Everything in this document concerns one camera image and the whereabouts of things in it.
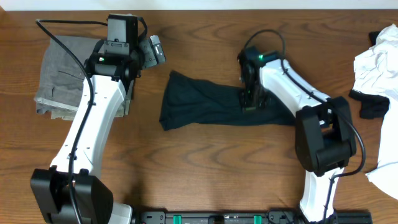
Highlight black Nike t-shirt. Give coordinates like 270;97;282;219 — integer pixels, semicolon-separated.
159;71;295;131

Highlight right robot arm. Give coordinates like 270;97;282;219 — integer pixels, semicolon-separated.
238;47;358;223

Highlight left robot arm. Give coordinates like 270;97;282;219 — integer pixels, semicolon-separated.
30;14;166;224

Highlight folded grey shorts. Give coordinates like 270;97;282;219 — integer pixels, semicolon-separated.
34;35;132;121

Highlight black garment under white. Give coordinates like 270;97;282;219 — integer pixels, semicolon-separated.
349;29;397;119

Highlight white crumpled garment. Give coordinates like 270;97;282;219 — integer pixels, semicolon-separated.
353;24;397;199

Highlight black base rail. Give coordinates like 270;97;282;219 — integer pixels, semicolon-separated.
131;210;373;224

